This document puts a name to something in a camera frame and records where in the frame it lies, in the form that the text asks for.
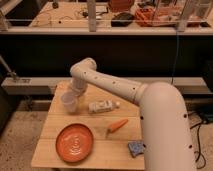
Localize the orange ceramic bowl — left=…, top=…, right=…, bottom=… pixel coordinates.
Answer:
left=55, top=123, right=94, bottom=163

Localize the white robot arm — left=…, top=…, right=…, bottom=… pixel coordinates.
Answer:
left=70, top=58, right=197, bottom=171

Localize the white plastic bottle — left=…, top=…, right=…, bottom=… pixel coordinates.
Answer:
left=88, top=100, right=120, bottom=114

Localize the wooden table board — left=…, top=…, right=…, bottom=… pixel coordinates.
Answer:
left=31, top=81, right=144, bottom=171

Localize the orange toy carrot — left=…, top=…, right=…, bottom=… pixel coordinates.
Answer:
left=106, top=119, right=128, bottom=135

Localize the blue sponge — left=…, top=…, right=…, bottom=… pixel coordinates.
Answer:
left=128, top=141, right=144, bottom=158

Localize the orange tool case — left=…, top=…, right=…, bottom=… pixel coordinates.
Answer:
left=135, top=7, right=182, bottom=27

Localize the metal clamp stand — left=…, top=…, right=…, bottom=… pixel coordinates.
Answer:
left=0, top=55, right=30, bottom=83

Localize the blue hanging cable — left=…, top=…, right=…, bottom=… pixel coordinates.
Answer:
left=171, top=31, right=181, bottom=85

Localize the black floor cable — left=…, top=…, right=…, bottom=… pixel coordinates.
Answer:
left=188, top=111, right=208, bottom=170

